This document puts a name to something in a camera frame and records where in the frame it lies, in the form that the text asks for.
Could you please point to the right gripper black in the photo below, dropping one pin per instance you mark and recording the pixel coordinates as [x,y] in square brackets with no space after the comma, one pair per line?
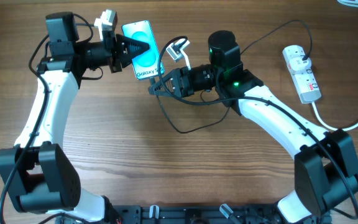
[189,91]

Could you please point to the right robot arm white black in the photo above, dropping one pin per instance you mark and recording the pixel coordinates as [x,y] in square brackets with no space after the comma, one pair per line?
[325,162]

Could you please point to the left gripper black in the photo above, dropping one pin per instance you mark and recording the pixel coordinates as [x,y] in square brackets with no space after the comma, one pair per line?
[121,42]

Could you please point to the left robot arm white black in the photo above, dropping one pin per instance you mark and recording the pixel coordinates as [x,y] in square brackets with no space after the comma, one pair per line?
[38,177]

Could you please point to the white power strip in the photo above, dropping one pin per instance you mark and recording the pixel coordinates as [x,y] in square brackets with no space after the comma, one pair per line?
[305,83]

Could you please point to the white charger plug adapter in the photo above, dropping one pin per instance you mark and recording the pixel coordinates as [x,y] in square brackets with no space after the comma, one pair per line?
[298,65]

